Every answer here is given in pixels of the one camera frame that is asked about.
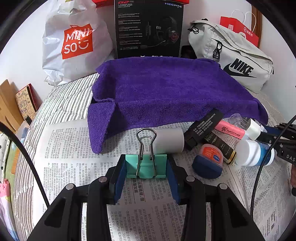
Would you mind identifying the mint green binder clip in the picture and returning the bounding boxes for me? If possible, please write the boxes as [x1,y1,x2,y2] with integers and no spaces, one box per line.
[125,128,167,179]

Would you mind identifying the blue orange round tin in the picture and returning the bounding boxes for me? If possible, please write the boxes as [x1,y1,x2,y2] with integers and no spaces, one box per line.
[192,144,223,179]

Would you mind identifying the white cylindrical roll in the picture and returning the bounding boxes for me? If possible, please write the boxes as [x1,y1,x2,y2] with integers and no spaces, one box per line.
[152,128,184,154]

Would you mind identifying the blue white bottle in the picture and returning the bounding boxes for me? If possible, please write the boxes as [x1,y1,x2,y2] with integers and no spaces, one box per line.
[235,140,270,167]

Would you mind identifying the white charger cube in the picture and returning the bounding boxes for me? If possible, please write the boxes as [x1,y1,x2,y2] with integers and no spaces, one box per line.
[245,118,261,141]

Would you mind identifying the clear plastic cap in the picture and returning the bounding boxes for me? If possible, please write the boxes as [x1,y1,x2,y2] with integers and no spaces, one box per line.
[227,113,248,130]

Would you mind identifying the black rectangular small box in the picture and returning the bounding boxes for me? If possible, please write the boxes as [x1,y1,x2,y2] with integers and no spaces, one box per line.
[184,108,224,151]

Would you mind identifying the black gold tube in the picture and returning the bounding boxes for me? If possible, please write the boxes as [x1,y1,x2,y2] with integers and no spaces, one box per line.
[202,132,237,165]

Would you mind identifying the pink highlighter pen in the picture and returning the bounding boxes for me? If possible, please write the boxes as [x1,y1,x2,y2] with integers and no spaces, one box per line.
[214,120,248,140]

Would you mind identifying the newspaper sheet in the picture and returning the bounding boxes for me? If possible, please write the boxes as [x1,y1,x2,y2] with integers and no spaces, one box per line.
[34,120,295,240]

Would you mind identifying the purple towel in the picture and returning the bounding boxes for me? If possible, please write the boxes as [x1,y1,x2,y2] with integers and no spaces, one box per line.
[87,57,268,154]

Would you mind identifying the grey Nike bag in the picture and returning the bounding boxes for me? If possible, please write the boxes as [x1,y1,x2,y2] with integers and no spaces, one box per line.
[188,20,274,93]

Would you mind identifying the colourful bedding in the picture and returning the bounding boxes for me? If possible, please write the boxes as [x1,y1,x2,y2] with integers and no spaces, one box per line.
[0,133,20,240]

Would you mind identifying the decorated notebook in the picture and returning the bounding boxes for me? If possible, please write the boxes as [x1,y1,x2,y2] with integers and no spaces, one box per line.
[15,83,39,125]

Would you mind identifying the wooden headboard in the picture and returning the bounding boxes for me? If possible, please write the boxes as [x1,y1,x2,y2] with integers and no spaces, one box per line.
[0,80,23,133]

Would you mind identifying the white Miniso plastic bag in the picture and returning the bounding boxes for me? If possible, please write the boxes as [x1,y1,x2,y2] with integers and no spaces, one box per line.
[42,1,113,86]

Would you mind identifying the black headset box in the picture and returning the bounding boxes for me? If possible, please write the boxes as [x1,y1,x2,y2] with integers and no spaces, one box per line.
[114,1,184,59]

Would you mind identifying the red Cherrico gift bag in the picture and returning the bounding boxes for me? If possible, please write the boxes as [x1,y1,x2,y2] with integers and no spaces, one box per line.
[92,0,190,8]

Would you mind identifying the black cable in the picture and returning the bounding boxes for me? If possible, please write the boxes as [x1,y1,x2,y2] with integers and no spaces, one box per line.
[250,114,296,215]

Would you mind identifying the red paper bag white handles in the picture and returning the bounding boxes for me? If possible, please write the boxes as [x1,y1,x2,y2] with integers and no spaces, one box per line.
[220,9,259,47]

